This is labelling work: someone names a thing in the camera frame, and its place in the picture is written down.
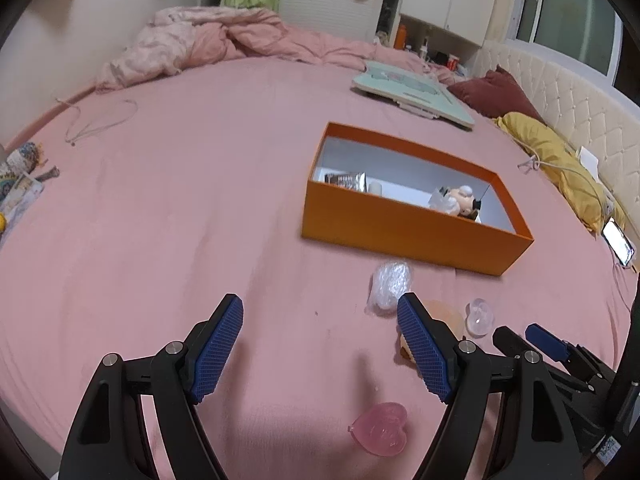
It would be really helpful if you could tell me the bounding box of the orange cardboard box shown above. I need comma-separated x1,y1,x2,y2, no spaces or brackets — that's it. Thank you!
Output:
301,121,535,277

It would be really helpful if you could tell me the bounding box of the pale green flat board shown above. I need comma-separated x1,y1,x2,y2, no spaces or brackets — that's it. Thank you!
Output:
351,60,476,131

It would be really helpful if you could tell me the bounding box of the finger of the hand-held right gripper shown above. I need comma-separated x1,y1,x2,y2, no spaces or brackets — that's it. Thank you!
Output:
525,324,617,386
492,326,588,396

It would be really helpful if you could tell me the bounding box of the pink heart-shaped container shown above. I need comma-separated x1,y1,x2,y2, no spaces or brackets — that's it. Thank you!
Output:
347,401,410,457

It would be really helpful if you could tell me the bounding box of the white charging cable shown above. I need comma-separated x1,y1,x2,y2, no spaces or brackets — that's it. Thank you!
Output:
517,154,621,201

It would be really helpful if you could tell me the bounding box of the thin cord loop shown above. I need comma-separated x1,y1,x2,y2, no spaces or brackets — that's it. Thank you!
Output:
64,98,138,147

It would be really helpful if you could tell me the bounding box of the smartphone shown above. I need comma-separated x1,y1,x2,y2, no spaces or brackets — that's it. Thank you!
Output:
600,220,636,266

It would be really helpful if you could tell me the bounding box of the clear plastic heart container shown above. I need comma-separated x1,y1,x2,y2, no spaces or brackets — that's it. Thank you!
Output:
464,297,496,337

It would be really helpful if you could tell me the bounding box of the silver foil packet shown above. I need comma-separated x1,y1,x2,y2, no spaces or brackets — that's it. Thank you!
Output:
324,172,367,194

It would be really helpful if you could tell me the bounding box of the tan powder puff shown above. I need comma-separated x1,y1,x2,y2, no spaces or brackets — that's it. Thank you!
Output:
397,300,466,363

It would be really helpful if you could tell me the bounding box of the printed paper packet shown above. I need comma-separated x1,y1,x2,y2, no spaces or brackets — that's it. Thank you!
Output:
0,172,46,221

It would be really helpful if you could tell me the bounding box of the pink duvet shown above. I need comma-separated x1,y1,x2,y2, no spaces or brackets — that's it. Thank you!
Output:
95,6,451,92

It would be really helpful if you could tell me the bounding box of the cream tufted headboard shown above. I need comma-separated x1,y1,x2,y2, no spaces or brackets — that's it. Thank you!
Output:
472,40,640,261

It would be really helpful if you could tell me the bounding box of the yellow pillow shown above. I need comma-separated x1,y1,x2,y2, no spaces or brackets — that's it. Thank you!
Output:
492,111,626,235

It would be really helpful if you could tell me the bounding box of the patterned cloth pouch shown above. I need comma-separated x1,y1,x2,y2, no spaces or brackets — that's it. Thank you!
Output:
0,141,46,181

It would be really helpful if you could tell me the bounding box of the maroon pillow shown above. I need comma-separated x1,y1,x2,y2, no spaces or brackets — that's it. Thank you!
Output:
446,66,546,123

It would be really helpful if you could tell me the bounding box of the clear bubble wrap bundle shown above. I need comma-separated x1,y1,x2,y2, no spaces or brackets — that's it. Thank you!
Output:
367,261,415,317

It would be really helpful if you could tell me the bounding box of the pink bed sheet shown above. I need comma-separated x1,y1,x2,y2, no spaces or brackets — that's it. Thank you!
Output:
0,52,636,480

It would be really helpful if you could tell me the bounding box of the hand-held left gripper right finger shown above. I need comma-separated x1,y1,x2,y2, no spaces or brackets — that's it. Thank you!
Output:
396,292,586,480

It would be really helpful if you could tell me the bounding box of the small plush doll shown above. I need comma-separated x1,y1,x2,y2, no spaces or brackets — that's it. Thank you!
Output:
442,185,483,221

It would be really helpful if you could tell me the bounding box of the window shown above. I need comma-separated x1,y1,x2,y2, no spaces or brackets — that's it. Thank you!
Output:
515,0,626,76

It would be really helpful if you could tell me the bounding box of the white charger plug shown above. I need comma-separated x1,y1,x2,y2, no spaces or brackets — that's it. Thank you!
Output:
579,146,600,181

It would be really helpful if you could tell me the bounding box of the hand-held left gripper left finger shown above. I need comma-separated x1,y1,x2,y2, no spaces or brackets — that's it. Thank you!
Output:
59,294,245,480

